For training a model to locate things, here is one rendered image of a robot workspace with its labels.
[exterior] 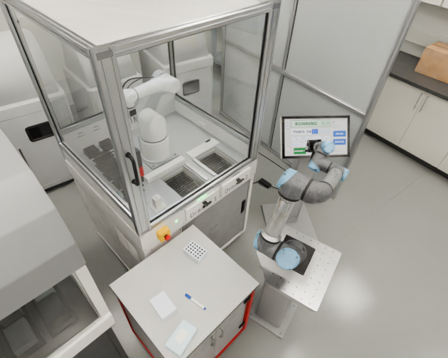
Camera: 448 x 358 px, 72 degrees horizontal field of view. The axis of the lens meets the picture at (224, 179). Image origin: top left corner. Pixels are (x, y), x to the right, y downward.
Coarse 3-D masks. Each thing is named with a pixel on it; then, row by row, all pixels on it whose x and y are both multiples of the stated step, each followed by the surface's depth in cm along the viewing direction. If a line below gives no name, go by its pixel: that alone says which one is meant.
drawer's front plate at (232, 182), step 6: (246, 168) 222; (240, 174) 217; (246, 174) 224; (228, 180) 212; (234, 180) 215; (222, 186) 208; (228, 186) 214; (234, 186) 220; (222, 192) 212; (228, 192) 219
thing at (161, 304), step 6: (162, 294) 165; (150, 300) 162; (156, 300) 162; (162, 300) 162; (168, 300) 162; (156, 306) 160; (162, 306) 160; (168, 306) 160; (174, 306) 160; (156, 312) 159; (162, 312) 158; (168, 312) 158; (174, 312) 161; (162, 318) 156; (168, 318) 160
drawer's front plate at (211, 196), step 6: (210, 192) 203; (216, 192) 206; (204, 198) 199; (210, 198) 205; (216, 198) 210; (198, 204) 197; (210, 204) 209; (186, 210) 192; (192, 210) 196; (186, 216) 195; (192, 216) 199
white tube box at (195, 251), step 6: (192, 240) 191; (186, 246) 188; (192, 246) 189; (198, 246) 188; (186, 252) 186; (192, 252) 185; (198, 252) 186; (204, 252) 186; (192, 258) 185; (198, 258) 184
